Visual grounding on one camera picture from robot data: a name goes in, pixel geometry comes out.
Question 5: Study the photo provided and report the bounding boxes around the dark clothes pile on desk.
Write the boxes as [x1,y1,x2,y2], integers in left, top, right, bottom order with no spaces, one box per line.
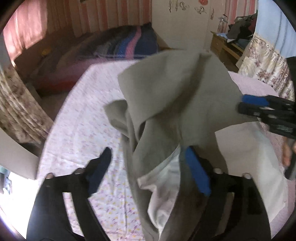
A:
[226,13,257,42]

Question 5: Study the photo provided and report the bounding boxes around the grey and white jacket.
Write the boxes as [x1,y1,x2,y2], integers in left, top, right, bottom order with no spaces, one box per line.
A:
[104,50,290,240]

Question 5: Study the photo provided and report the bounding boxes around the glass lamp on desk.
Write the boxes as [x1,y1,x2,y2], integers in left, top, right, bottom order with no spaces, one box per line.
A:
[217,14,228,33]

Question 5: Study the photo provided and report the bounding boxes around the pink floral bed sheet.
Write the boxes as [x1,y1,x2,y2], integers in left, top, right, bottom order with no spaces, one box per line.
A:
[38,60,295,240]

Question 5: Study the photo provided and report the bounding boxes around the person's right hand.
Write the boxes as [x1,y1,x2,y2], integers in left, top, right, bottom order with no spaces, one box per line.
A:
[282,137,295,167]

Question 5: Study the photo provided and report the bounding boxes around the pink window curtain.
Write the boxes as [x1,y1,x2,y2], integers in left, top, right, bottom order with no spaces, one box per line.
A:
[3,1,48,61]

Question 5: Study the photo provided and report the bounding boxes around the white wardrobe with decals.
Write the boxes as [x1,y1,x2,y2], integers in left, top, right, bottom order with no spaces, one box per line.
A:
[152,0,227,50]

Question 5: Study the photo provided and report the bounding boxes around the white board panel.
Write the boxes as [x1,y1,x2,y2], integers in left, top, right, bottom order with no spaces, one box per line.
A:
[0,129,39,180]

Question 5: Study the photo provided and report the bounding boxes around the blue pink striped folded quilt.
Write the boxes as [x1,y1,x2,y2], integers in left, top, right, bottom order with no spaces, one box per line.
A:
[76,23,159,60]

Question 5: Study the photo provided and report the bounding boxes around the yellow toy on far bed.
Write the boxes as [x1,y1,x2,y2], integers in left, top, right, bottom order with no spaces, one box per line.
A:
[41,48,52,57]

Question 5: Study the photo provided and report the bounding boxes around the wooden desk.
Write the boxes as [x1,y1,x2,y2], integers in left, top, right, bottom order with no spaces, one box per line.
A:
[210,31,244,73]

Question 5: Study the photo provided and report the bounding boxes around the floral beige curtain right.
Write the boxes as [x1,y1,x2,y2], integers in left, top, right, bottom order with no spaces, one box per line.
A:
[238,1,295,101]

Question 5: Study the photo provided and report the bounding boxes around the floral beige curtain left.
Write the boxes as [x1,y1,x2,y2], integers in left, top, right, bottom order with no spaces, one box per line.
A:
[0,66,53,145]

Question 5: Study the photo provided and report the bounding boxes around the floral beige curtain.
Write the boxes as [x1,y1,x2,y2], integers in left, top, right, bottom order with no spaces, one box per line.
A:
[238,1,295,101]
[0,66,53,145]

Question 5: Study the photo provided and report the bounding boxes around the far bed with purple cover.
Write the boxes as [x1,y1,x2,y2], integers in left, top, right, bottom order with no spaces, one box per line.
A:
[14,22,160,95]

